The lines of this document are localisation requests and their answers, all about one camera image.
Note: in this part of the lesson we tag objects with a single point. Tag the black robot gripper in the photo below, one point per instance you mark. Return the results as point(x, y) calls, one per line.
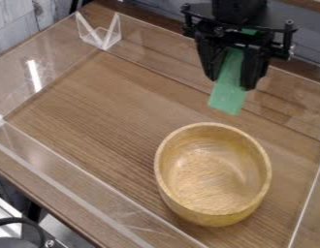
point(244, 24)

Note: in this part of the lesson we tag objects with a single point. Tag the green rectangular block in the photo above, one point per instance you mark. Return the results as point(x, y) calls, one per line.
point(227, 96)

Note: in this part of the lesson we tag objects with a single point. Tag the brown wooden bowl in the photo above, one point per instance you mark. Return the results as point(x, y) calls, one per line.
point(212, 173)

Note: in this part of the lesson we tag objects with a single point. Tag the black metal bracket with bolt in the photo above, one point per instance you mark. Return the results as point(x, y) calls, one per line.
point(30, 235)

